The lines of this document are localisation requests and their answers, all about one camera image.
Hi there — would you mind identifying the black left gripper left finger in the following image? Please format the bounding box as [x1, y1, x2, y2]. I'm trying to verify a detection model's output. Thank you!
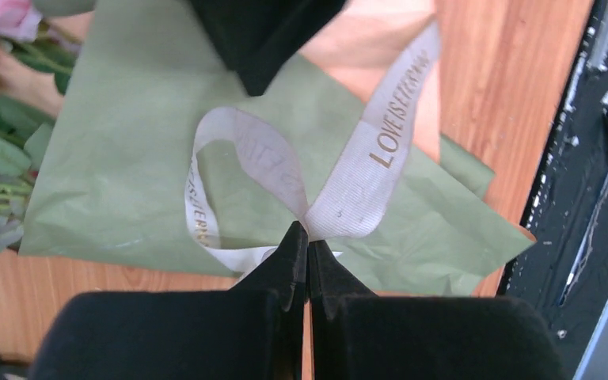
[28, 222, 308, 379]

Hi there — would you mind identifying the pink fake flower bunch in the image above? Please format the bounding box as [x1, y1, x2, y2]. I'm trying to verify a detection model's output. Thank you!
[0, 1, 92, 253]

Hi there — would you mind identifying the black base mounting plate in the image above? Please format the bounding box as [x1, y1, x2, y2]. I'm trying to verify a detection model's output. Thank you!
[500, 1, 608, 379]

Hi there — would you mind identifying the cream ribbon strap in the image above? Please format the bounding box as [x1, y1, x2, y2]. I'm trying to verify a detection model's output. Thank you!
[184, 21, 442, 275]

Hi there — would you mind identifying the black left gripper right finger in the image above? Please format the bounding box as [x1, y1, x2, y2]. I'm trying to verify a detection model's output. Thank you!
[307, 241, 564, 379]

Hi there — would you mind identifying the peach green wrapping paper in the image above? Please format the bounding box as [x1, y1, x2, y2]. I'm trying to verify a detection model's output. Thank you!
[20, 1, 532, 295]

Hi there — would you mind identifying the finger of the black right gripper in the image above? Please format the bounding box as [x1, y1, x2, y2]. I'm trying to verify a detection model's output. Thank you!
[188, 0, 346, 97]

